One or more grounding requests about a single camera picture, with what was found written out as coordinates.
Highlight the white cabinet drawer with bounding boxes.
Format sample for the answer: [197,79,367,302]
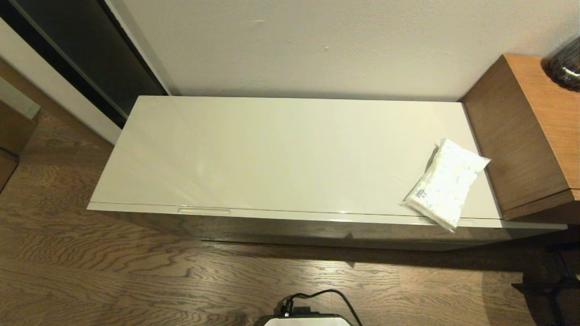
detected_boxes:
[86,203,568,252]

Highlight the blue patterned tissue pack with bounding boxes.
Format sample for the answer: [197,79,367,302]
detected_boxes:
[401,138,493,234]

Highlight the white black robot base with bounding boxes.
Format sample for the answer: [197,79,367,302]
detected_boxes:
[262,306,355,326]

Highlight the white glossy cabinet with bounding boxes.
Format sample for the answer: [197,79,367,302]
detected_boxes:
[86,95,568,252]

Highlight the dark sliding door panel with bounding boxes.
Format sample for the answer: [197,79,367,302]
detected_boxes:
[0,0,169,130]

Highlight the brown wooden side cabinet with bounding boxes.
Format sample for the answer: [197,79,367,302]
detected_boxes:
[462,54,580,222]

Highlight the tan wooden furniture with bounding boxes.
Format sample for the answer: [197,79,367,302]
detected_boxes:
[0,77,40,192]

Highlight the black stand legs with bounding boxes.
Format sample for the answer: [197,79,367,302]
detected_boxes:
[511,248,580,326]

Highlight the dark glass vase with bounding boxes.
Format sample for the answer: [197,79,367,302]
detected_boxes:
[544,37,580,91]

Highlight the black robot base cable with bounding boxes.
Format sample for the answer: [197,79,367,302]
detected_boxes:
[279,289,363,326]

